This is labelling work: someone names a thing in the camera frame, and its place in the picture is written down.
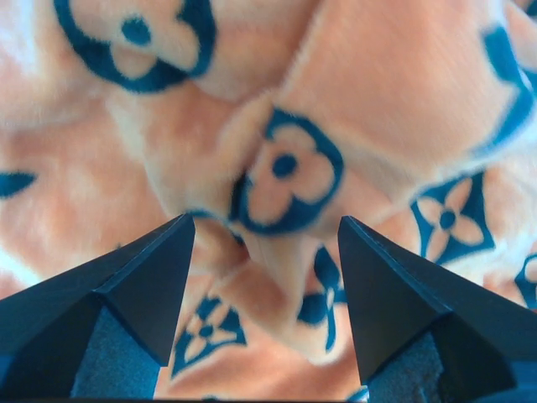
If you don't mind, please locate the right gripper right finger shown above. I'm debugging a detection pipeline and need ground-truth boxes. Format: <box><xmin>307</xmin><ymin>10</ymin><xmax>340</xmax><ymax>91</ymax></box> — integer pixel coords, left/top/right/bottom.
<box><xmin>338</xmin><ymin>217</ymin><xmax>536</xmax><ymax>399</ymax></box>

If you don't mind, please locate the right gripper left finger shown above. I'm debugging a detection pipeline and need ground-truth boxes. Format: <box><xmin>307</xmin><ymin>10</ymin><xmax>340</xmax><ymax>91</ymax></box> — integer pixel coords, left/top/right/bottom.
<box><xmin>1</xmin><ymin>215</ymin><xmax>195</xmax><ymax>399</ymax></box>

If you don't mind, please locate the orange black patterned pillowcase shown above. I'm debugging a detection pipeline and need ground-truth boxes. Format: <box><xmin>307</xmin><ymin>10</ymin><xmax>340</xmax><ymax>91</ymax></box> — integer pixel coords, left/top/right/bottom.
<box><xmin>1</xmin><ymin>1</ymin><xmax>536</xmax><ymax>401</ymax></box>

